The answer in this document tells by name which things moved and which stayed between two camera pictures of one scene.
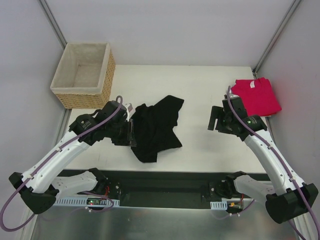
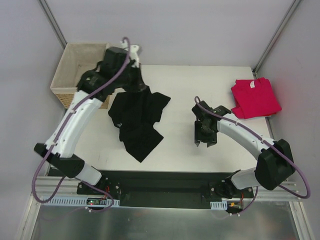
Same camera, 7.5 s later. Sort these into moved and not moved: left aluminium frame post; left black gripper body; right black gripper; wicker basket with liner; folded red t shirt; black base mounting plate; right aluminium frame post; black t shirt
Moved: black t shirt; right black gripper; left black gripper body
Not moved: left aluminium frame post; right aluminium frame post; folded red t shirt; wicker basket with liner; black base mounting plate
